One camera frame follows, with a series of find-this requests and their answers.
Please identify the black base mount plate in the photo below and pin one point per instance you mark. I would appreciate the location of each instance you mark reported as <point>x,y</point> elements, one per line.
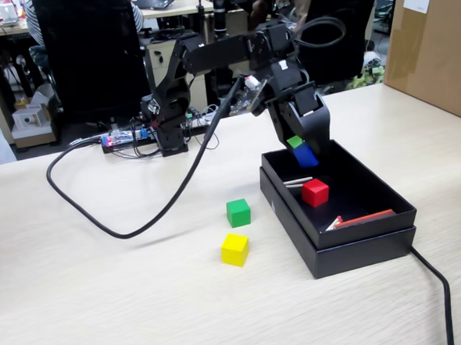
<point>111,150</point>

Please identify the silver thin stick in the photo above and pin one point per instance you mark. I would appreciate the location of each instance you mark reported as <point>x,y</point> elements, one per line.
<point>298,180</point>

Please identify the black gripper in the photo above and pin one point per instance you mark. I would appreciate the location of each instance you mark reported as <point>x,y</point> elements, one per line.
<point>287,81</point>

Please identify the small open cardboard box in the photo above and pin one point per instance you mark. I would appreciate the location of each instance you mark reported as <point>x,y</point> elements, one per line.
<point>32,138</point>

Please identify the black cardboard box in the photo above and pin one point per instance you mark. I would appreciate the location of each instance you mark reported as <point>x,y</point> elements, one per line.
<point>367,230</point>
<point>361,256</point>

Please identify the tall black office chair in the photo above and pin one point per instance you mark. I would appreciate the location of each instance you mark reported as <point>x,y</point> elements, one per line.
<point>86,52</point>

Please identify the large brown cardboard box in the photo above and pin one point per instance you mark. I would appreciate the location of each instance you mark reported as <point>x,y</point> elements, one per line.
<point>434,50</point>

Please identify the blue wooden cube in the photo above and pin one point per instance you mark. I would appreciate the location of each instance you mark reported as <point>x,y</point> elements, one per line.
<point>304,157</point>

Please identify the white stick red tip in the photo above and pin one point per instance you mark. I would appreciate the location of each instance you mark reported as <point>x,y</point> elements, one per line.
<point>294,185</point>
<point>332,224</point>
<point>337,224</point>

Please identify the orange red stick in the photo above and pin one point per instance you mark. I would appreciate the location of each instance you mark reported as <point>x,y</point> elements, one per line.
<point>368,217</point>

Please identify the green wooden cube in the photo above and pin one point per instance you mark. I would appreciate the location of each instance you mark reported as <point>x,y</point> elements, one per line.
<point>239,213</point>

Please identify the blue controller circuit board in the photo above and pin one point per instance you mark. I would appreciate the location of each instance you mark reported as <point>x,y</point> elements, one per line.
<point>113,140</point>

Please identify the yellow wooden cube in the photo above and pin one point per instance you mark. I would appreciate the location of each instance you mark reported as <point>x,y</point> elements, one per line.
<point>235,250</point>

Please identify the green plush toy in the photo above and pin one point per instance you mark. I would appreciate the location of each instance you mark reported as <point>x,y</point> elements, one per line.
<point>365,80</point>

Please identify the black armrest office chair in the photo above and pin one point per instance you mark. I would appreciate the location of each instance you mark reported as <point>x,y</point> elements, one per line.
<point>348,56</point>

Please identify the white product box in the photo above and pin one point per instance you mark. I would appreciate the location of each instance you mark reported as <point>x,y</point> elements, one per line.
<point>27,120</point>

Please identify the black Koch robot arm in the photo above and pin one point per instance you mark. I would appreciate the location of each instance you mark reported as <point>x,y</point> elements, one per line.
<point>215,54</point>

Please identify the red wooden cube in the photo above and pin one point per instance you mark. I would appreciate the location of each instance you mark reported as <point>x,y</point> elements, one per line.
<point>315,192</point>

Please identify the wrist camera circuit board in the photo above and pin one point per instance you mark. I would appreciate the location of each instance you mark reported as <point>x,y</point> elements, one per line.
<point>249,97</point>

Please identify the black pole white rings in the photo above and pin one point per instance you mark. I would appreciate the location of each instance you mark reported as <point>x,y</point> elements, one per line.
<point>219,9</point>

